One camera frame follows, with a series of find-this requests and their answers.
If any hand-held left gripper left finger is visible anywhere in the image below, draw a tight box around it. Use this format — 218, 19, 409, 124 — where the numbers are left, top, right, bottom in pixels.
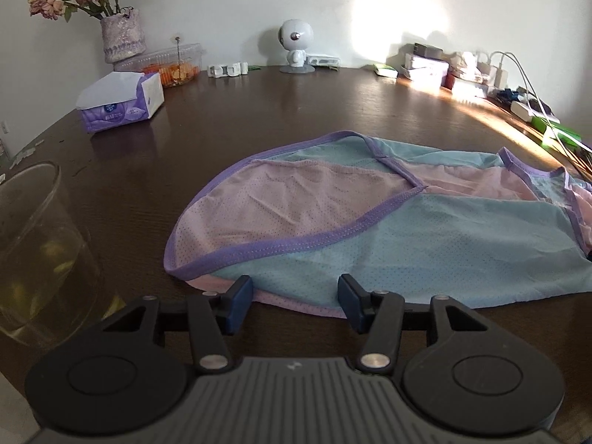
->
99, 275, 254, 375

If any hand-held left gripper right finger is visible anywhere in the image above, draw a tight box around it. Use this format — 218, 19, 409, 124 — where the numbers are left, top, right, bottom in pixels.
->
337, 274, 491, 375

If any pink and blue mesh vest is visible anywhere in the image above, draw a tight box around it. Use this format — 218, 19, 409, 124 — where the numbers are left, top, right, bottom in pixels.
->
163, 130, 592, 319

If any clear glass of tea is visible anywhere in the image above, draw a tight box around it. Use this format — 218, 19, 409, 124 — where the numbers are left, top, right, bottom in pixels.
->
0, 162, 106, 349

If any purple tissue pack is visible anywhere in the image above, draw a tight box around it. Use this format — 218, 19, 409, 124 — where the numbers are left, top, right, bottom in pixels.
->
76, 73, 165, 134

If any white plastic buckle device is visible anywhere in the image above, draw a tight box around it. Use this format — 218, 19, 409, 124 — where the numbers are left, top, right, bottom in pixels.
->
208, 61, 248, 78

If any floral tin box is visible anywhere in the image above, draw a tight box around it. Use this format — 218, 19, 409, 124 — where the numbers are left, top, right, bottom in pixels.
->
402, 53, 450, 88

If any clear container with orange food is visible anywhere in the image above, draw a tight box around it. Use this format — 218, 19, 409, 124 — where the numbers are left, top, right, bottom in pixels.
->
114, 43, 205, 88

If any red and green box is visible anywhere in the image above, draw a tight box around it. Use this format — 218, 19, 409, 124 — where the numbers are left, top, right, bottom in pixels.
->
446, 76, 488, 100

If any white power bank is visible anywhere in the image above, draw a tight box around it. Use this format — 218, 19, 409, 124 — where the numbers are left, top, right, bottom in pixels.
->
510, 101, 539, 121

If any crumpled white tissue bag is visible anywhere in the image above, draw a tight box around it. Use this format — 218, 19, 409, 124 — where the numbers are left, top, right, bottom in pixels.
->
451, 52, 479, 77

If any textured purple-white vase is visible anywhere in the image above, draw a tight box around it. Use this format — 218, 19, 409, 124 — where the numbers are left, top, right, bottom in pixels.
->
101, 7, 148, 64

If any white robot-shaped camera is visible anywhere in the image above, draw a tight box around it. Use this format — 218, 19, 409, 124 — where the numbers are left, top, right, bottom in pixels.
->
276, 18, 316, 75

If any white charging cable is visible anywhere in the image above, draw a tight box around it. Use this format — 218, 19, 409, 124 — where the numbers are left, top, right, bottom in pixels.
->
490, 51, 592, 167

